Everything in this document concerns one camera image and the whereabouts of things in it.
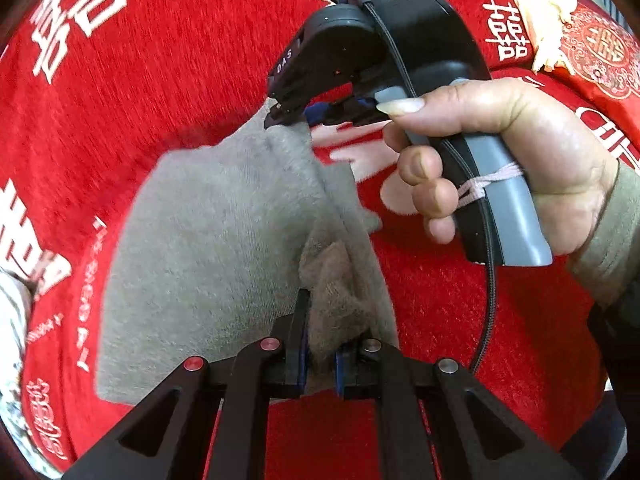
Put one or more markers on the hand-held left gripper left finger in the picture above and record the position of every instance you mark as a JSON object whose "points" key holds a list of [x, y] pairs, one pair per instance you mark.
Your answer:
{"points": [[300, 350]]}

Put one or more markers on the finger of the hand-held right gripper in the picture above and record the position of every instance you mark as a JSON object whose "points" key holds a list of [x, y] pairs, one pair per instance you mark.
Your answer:
{"points": [[350, 110], [285, 115]]}

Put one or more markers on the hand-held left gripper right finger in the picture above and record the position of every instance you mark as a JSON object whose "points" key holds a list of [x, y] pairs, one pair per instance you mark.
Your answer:
{"points": [[342, 372]]}

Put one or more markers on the grey small garment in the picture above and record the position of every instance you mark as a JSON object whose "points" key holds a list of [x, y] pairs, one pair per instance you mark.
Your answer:
{"points": [[200, 235]]}

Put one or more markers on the person's right forearm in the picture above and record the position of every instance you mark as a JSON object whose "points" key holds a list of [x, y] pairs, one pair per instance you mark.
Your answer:
{"points": [[615, 240]]}

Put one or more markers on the person's right hand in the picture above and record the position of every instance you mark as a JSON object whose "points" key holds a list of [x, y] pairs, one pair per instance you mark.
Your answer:
{"points": [[550, 135]]}

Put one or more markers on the cream cloth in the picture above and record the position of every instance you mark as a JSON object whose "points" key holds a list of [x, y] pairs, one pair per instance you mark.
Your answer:
{"points": [[540, 10]]}

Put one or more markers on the red printed sofa cover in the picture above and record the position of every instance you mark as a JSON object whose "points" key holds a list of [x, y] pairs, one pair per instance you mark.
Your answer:
{"points": [[150, 85]]}

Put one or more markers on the red ornate patterned pillow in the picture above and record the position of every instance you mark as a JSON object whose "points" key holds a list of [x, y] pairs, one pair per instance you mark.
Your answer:
{"points": [[605, 55]]}

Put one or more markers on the person's dark clothing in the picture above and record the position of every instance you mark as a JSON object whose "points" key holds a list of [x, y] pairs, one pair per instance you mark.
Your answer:
{"points": [[607, 360]]}

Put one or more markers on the white grey patterned cloth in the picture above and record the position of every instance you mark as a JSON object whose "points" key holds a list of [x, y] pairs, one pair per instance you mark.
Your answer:
{"points": [[10, 335]]}

